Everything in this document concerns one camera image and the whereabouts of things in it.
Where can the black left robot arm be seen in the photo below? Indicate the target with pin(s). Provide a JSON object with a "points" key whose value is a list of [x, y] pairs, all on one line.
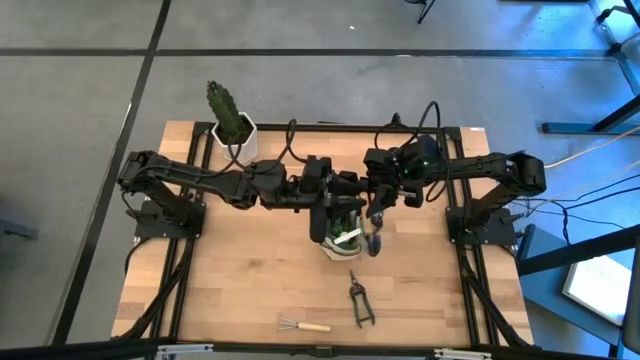
{"points": [[200, 177]]}

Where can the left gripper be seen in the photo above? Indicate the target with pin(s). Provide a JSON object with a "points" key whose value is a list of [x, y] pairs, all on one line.
{"points": [[315, 180]]}

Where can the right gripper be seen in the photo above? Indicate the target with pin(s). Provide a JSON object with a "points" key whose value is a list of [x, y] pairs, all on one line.
{"points": [[382, 167]]}

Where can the black desk frame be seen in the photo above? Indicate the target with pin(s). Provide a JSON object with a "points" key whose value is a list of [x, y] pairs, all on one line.
{"points": [[615, 115]]}

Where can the blue side table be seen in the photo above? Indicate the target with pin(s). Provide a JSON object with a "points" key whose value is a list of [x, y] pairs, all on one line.
{"points": [[550, 280]]}

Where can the black chair base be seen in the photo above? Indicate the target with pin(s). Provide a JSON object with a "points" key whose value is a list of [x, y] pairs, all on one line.
{"points": [[425, 10]]}

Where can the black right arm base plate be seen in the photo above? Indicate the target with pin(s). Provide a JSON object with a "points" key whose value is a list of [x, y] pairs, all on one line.
{"points": [[485, 227]]}

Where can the black aluminium table frame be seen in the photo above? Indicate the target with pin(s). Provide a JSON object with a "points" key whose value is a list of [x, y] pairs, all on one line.
{"points": [[340, 127]]}

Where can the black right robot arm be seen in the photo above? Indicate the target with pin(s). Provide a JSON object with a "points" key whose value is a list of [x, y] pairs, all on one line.
{"points": [[490, 167]]}

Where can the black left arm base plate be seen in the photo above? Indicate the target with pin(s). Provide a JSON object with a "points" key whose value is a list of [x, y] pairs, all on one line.
{"points": [[170, 220]]}

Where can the white hexagonal plant pot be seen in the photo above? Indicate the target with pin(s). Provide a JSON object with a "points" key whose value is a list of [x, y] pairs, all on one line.
{"points": [[247, 147]]}

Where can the cream gardening bag green trim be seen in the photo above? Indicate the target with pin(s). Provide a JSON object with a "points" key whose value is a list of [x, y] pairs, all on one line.
{"points": [[345, 252]]}

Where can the black camera mount rail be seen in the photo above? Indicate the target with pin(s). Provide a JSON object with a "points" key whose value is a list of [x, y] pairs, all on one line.
{"points": [[320, 350]]}

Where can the white board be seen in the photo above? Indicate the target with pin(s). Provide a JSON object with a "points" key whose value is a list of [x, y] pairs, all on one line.
{"points": [[597, 290]]}

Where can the tall green cactus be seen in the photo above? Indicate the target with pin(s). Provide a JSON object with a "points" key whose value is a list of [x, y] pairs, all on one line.
{"points": [[225, 110]]}

